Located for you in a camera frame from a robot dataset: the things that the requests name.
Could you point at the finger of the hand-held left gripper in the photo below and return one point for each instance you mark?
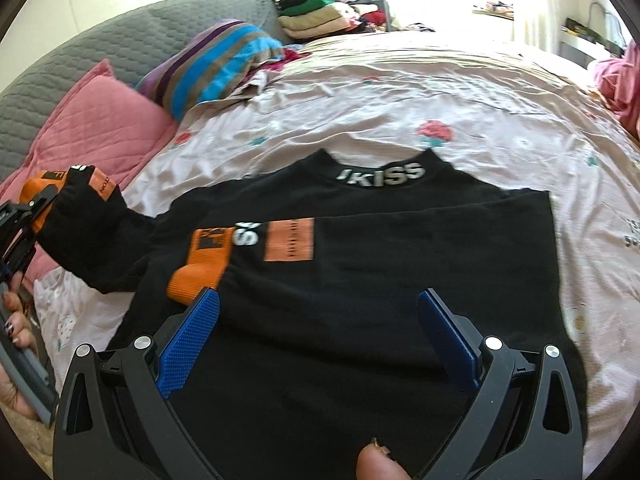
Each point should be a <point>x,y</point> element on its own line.
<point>44,197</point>

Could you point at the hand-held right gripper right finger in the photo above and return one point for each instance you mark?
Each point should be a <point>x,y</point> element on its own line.
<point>450,340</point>

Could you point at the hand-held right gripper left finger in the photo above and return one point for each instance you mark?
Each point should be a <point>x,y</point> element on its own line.
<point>190,340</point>

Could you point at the black sweater with orange cuffs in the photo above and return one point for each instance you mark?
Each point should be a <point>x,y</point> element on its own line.
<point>350,310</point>

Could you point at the pile of folded clothes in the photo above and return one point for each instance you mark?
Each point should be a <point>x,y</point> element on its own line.
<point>310,22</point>

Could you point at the person's left hand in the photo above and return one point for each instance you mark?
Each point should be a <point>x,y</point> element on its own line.
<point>15,327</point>

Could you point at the person's right hand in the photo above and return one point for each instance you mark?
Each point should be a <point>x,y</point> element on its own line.
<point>382,462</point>

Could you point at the pink pillow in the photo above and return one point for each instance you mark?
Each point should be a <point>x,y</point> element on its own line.
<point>90,125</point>

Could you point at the grey quilted headboard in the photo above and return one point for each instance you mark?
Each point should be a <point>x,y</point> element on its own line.
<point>75,50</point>

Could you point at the striped pillow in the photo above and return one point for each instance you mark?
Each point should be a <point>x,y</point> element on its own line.
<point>215,60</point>

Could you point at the strawberry printed bedsheet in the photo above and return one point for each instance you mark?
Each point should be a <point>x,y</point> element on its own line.
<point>375,100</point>

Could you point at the red patterned cloth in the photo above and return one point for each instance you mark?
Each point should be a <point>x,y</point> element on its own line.
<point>280,57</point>

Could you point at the pink duvet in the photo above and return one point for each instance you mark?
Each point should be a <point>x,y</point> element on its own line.
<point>620,85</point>

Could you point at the white desk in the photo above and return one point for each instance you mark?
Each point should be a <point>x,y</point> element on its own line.
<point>575,50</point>

